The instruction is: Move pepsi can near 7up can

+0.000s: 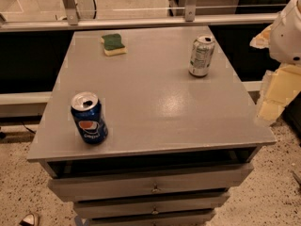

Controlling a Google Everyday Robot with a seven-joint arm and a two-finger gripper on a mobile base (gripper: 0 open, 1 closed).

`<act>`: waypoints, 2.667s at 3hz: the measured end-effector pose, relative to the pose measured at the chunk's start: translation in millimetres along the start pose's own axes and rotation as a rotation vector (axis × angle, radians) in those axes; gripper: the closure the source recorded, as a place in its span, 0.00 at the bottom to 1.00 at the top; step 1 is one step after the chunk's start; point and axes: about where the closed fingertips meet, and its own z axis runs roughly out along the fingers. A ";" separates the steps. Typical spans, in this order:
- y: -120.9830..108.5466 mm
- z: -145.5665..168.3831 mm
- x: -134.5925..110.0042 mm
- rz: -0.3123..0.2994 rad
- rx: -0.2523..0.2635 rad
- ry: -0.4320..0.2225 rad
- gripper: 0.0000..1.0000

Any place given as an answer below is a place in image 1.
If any blue pepsi can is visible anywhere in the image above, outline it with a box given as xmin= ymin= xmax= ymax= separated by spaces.
xmin=71 ymin=91 xmax=108 ymax=144

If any bottom grey drawer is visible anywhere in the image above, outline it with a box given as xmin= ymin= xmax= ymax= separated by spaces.
xmin=89 ymin=210 xmax=215 ymax=226

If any silver 7up can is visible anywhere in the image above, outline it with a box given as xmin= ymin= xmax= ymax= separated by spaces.
xmin=188 ymin=35 xmax=215 ymax=77

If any black floor cable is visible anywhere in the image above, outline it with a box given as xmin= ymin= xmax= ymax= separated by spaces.
xmin=20 ymin=121 xmax=37 ymax=136

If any metal railing frame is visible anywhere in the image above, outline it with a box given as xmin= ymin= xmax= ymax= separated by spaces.
xmin=0 ymin=0 xmax=277 ymax=32

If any green and yellow sponge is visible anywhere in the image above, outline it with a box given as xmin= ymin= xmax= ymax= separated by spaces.
xmin=101 ymin=33 xmax=127 ymax=57

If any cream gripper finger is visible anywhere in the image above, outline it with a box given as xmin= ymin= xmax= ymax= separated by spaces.
xmin=255 ymin=63 xmax=301 ymax=124
xmin=249 ymin=25 xmax=272 ymax=49

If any top grey drawer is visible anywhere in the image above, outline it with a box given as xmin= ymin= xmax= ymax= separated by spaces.
xmin=49 ymin=163 xmax=253 ymax=202

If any white shoe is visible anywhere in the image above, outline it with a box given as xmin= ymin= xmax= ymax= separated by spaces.
xmin=19 ymin=213 xmax=40 ymax=226

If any middle grey drawer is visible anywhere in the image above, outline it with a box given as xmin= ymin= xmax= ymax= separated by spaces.
xmin=74 ymin=191 xmax=230 ymax=218

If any grey drawer cabinet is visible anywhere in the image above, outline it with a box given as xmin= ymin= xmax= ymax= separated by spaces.
xmin=26 ymin=25 xmax=277 ymax=226

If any grey drawer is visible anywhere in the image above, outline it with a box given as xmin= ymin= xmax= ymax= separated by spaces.
xmin=89 ymin=210 xmax=215 ymax=226
xmin=74 ymin=191 xmax=230 ymax=218
xmin=49 ymin=163 xmax=253 ymax=202

